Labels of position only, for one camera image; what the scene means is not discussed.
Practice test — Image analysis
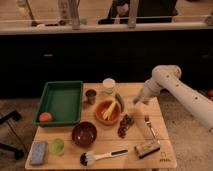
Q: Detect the blue sponge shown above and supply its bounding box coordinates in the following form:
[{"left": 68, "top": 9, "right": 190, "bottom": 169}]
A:
[{"left": 30, "top": 141, "right": 47, "bottom": 166}]

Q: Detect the orange peach fruit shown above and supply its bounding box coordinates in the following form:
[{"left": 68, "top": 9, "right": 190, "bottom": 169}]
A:
[{"left": 39, "top": 112, "right": 53, "bottom": 122}]

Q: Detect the light blue towel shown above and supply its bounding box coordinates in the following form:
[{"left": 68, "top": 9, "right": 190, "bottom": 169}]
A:
[{"left": 132, "top": 97, "right": 140, "bottom": 105}]

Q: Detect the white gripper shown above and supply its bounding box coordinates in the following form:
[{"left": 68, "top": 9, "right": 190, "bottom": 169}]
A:
[{"left": 137, "top": 86, "right": 154, "bottom": 105}]

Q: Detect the metal fork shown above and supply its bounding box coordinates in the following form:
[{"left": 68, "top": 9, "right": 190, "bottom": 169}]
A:
[{"left": 144, "top": 115, "right": 157, "bottom": 139}]

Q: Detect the dark metal cup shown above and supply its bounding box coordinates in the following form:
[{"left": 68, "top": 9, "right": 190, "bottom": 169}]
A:
[{"left": 86, "top": 89, "right": 97, "bottom": 105}]

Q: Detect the brown grape bunch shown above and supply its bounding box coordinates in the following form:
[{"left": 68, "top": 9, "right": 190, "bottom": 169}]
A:
[{"left": 117, "top": 115, "right": 134, "bottom": 138}]

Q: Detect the yellow banana toy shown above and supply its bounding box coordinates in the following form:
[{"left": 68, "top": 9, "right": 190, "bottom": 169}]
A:
[{"left": 103, "top": 101, "right": 116, "bottom": 120}]

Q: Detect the green plastic cup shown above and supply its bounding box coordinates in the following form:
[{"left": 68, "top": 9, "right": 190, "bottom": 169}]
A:
[{"left": 49, "top": 138, "right": 64, "bottom": 156}]

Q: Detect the white cup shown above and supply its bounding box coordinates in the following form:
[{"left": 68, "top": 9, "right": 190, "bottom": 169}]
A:
[{"left": 102, "top": 78, "right": 116, "bottom": 94}]

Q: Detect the white dish brush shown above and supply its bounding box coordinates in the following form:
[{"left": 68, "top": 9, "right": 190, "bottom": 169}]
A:
[{"left": 80, "top": 149, "right": 128, "bottom": 166}]

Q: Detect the wooden block eraser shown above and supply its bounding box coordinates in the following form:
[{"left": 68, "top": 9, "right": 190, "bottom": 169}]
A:
[{"left": 134, "top": 140, "right": 161, "bottom": 159}]

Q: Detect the black office chair base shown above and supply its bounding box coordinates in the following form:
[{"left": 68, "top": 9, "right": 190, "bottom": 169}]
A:
[{"left": 0, "top": 110, "right": 24, "bottom": 160}]

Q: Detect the green plastic tray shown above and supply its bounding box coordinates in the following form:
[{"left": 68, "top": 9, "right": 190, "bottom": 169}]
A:
[{"left": 34, "top": 81, "right": 83, "bottom": 127}]

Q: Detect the green pepper toy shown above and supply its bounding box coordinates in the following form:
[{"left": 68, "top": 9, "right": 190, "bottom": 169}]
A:
[{"left": 115, "top": 93, "right": 125, "bottom": 112}]

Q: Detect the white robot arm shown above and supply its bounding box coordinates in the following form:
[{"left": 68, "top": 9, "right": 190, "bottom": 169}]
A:
[{"left": 133, "top": 65, "right": 213, "bottom": 132}]

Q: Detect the orange bowl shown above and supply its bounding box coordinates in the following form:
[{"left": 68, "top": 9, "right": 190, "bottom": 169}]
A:
[{"left": 95, "top": 100, "right": 121, "bottom": 125}]

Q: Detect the purple bowl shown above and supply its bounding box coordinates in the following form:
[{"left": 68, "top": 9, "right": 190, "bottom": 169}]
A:
[{"left": 71, "top": 122, "right": 97, "bottom": 148}]

